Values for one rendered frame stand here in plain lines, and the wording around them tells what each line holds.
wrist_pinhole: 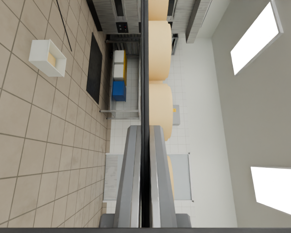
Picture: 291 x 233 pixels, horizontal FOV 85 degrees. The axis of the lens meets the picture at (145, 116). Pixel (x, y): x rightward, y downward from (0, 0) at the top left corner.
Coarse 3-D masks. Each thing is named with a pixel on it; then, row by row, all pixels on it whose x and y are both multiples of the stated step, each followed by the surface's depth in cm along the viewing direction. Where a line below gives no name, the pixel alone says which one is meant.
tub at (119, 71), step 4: (116, 64) 385; (120, 64) 385; (124, 64) 384; (116, 68) 382; (120, 68) 382; (124, 68) 382; (116, 72) 379; (120, 72) 379; (124, 72) 382; (116, 76) 376; (120, 76) 376; (124, 76) 382; (116, 80) 391; (120, 80) 391; (124, 80) 390
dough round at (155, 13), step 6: (150, 0) 13; (156, 0) 13; (162, 0) 13; (168, 0) 14; (150, 6) 14; (156, 6) 14; (162, 6) 14; (150, 12) 14; (156, 12) 14; (162, 12) 14; (150, 18) 15; (156, 18) 15; (162, 18) 15
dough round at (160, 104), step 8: (152, 88) 12; (160, 88) 12; (168, 88) 12; (152, 96) 12; (160, 96) 12; (168, 96) 12; (152, 104) 12; (160, 104) 12; (168, 104) 12; (152, 112) 11; (160, 112) 11; (168, 112) 11; (152, 120) 12; (160, 120) 12; (168, 120) 12; (168, 128) 12; (168, 136) 12
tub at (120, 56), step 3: (117, 51) 395; (120, 51) 395; (123, 51) 395; (117, 54) 393; (120, 54) 393; (123, 54) 393; (117, 57) 390; (120, 57) 390; (123, 57) 390; (126, 57) 420; (114, 60) 389; (117, 60) 388; (120, 60) 388; (123, 60) 388; (126, 60) 420; (117, 63) 391; (120, 63) 391; (123, 63) 392; (126, 63) 419; (126, 66) 419; (126, 69) 419
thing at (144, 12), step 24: (144, 0) 10; (144, 24) 10; (144, 48) 10; (144, 72) 10; (144, 96) 10; (144, 120) 10; (144, 144) 9; (144, 168) 9; (144, 192) 9; (144, 216) 9
